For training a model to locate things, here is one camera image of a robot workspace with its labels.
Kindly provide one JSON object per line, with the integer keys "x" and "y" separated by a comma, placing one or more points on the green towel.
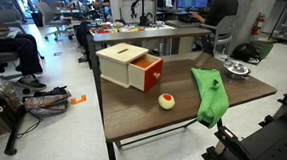
{"x": 212, "y": 97}

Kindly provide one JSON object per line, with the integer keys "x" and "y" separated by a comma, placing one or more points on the small black robot arm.
{"x": 142, "y": 19}

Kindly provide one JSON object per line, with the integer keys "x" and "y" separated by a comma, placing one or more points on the wooden drawer red front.
{"x": 152, "y": 75}

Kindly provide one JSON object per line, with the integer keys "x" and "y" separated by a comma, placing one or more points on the yellow ball red spot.
{"x": 166, "y": 102}

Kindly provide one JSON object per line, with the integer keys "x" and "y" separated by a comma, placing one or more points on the pale wooden slot box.
{"x": 114, "y": 68}

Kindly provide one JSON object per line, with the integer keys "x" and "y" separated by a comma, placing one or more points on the grey work table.
{"x": 153, "y": 33}

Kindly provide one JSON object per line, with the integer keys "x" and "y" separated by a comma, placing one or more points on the red toy block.
{"x": 103, "y": 31}

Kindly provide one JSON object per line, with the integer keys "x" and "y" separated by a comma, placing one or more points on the white display board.
{"x": 126, "y": 9}

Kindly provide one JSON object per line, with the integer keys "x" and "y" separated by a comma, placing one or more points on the person in white shirt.
{"x": 170, "y": 1}

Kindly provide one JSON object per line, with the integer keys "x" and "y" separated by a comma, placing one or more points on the silver pot with lid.
{"x": 236, "y": 70}

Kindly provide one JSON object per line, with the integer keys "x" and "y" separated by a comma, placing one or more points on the light grey chair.
{"x": 225, "y": 28}

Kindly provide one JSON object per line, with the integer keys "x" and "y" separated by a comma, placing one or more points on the colourful patterned backpack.
{"x": 47, "y": 102}

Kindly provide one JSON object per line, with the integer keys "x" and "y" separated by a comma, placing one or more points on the black backpack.
{"x": 246, "y": 52}

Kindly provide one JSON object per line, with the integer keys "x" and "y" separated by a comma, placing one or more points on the seated person black shirt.
{"x": 223, "y": 8}

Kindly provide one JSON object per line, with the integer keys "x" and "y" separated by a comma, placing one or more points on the grey swivel chair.
{"x": 50, "y": 16}

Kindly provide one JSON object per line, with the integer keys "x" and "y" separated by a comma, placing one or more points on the seated person black trousers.
{"x": 25, "y": 49}

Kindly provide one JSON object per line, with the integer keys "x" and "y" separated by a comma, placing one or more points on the green bag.
{"x": 265, "y": 49}

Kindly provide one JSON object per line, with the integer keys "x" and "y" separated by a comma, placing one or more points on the red fire extinguisher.
{"x": 258, "y": 25}

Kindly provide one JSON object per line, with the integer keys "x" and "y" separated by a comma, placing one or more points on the clear plastic bag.
{"x": 6, "y": 91}

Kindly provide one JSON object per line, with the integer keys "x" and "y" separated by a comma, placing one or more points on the black metal rack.
{"x": 11, "y": 132}

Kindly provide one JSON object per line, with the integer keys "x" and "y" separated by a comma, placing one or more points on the black robot stand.
{"x": 273, "y": 148}

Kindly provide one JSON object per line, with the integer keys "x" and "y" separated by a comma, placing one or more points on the black table frame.
{"x": 111, "y": 154}

